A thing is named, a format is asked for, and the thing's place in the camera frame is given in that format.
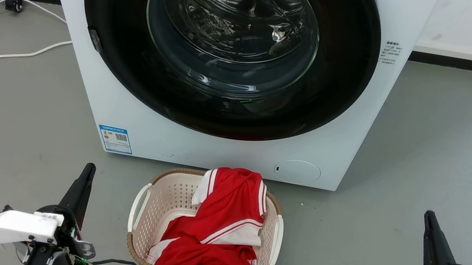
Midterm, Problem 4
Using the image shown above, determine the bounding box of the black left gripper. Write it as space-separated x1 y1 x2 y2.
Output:
24 155 111 265

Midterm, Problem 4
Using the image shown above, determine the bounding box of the black round glass washer door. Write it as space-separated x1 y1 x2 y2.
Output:
63 0 389 162

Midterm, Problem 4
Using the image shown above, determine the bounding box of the white front-load washing machine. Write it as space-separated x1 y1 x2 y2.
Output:
5 0 439 205

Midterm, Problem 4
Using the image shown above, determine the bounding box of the blue energy label sticker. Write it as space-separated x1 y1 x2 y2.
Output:
95 124 137 156

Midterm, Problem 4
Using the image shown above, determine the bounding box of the white woven-rim laundry basket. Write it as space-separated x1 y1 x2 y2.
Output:
121 159 292 265

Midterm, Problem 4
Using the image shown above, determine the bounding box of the red and white garment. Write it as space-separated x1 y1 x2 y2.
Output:
145 155 276 265

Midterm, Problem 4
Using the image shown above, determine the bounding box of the round white filter cover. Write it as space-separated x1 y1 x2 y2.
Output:
272 156 323 188

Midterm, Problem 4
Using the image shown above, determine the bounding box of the small black caster wheel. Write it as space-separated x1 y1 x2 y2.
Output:
3 0 25 14

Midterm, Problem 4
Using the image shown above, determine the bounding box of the small printed text label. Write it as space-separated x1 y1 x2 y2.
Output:
378 39 404 67

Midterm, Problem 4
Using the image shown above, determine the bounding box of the short white floor cable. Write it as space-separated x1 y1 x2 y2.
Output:
0 28 73 90

